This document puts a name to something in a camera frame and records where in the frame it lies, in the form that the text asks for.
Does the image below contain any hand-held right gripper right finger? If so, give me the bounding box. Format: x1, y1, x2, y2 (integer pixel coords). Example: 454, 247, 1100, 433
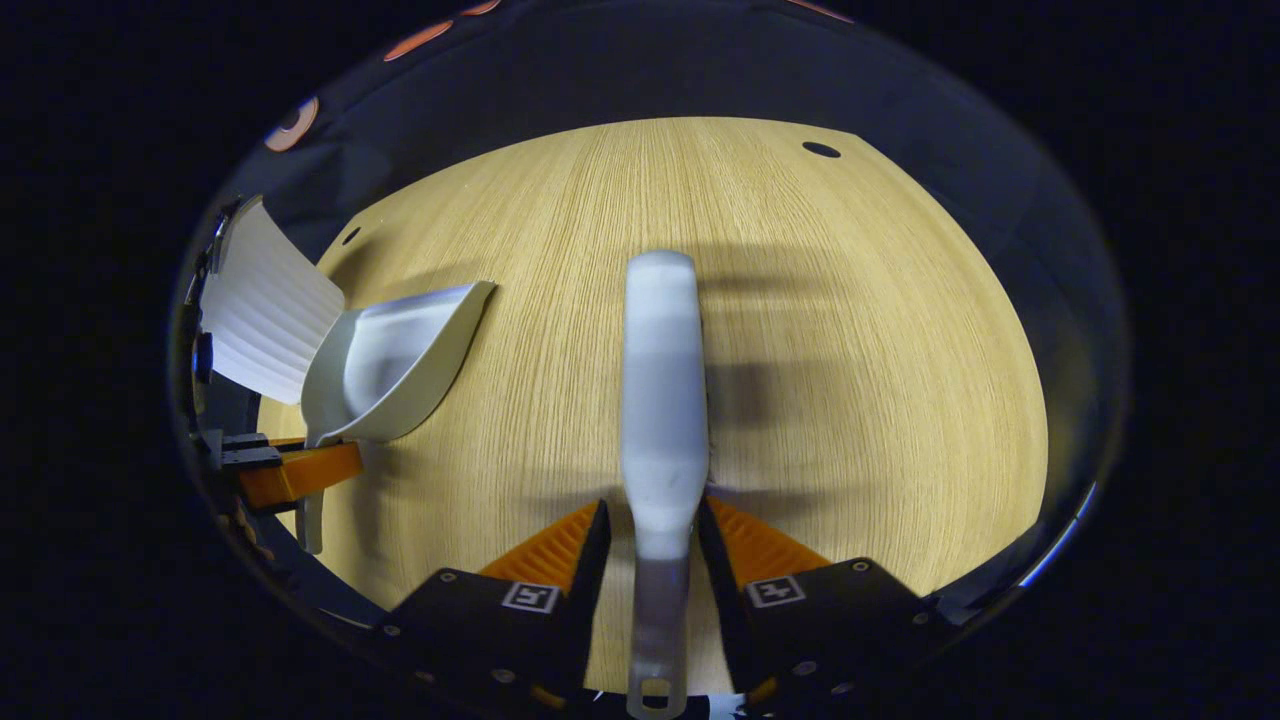
695, 495, 951, 707

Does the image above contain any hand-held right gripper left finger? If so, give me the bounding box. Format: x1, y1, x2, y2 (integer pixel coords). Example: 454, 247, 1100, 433
375, 498, 613, 707

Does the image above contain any white ribbed garbage bin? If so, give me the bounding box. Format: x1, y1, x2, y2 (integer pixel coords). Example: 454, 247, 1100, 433
200, 195, 346, 406

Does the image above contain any light grey plastic dustpan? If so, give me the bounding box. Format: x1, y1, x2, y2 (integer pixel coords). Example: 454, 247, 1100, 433
297, 280, 498, 556

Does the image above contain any small grey broom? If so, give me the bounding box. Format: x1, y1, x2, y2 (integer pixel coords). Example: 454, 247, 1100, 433
620, 250, 713, 719

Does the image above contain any wooden desktop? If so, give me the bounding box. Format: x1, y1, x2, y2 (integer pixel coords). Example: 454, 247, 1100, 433
258, 117, 1049, 696

